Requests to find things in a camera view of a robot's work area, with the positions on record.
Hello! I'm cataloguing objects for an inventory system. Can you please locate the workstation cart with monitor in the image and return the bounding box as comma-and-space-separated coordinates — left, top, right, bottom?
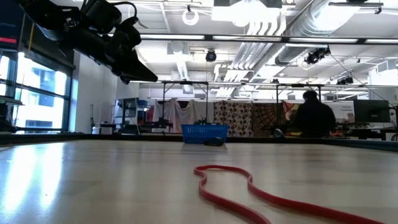
113, 96, 141, 135

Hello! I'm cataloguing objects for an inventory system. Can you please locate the grey desk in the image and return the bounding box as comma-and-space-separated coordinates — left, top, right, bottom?
0, 95, 25, 106

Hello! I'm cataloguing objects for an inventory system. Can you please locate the red rubber band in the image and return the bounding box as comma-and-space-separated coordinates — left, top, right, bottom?
193, 164, 388, 224

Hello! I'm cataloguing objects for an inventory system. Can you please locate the blue plastic basket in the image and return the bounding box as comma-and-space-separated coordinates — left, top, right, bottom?
181, 124, 230, 144

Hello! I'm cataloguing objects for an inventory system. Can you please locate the white ring ceiling fixture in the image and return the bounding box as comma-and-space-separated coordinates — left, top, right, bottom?
182, 9, 200, 27

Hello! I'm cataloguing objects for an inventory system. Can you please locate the monitor with red bar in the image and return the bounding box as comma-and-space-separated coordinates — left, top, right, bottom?
0, 0, 24, 52

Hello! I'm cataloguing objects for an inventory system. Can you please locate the black ceiling spotlight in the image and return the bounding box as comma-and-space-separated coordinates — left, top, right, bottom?
336, 76, 354, 86
205, 49, 218, 63
303, 46, 331, 65

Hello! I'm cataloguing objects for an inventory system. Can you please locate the silver ventilation duct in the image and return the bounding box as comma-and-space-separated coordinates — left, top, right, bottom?
275, 0, 379, 66

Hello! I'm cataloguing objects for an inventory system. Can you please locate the black ceiling rail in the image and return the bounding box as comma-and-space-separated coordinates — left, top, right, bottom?
328, 1, 384, 15

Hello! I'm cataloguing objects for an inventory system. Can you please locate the white hanging cloth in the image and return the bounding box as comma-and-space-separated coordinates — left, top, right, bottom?
151, 98, 215, 134

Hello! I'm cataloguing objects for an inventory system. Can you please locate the large window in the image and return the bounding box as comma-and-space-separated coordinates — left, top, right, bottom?
0, 51, 73, 133

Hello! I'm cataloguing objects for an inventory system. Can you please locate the black background monitor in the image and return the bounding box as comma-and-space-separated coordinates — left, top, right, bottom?
353, 98, 393, 124

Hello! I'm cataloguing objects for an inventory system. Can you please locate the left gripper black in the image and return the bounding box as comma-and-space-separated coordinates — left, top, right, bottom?
104, 16, 159, 83

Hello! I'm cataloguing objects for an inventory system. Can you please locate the dark orange patterned cloth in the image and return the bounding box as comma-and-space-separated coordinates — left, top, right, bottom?
251, 102, 284, 136

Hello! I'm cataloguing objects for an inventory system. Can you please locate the brown patterned hanging cloth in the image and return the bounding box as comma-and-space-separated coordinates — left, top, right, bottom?
213, 100, 253, 138

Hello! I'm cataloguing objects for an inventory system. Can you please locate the person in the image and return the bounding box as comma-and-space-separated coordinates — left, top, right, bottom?
292, 90, 337, 138

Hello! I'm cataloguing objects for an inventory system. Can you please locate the colourful patterned cloth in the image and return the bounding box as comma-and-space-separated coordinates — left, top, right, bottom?
281, 100, 299, 125

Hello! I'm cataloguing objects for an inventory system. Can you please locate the black background rig frame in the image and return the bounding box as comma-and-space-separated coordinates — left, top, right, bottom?
245, 82, 326, 134
123, 79, 210, 134

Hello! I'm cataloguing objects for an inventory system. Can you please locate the overhead beam with light strips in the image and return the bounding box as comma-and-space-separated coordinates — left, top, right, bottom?
139, 32, 398, 45

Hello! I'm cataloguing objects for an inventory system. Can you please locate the wide black rubber band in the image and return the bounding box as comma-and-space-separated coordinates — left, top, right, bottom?
203, 137, 226, 147

